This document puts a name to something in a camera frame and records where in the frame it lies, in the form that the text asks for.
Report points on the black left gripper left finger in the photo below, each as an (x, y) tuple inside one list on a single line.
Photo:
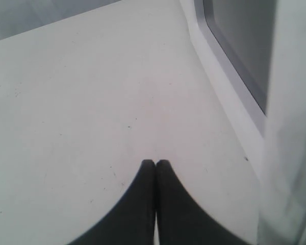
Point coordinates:
[(132, 219)]

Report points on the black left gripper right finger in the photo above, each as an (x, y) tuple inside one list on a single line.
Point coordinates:
[(180, 219)]

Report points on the white microwave oven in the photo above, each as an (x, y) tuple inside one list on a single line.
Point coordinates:
[(254, 54)]

